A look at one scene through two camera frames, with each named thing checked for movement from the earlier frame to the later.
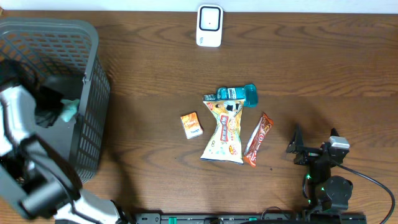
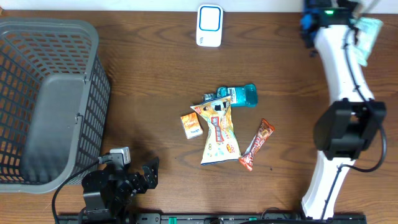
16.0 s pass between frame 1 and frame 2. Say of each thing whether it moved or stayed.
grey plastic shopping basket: stayed
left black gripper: moved
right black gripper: moved
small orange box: stayed
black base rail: stayed
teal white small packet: moved
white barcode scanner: stayed
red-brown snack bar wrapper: moved
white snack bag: moved
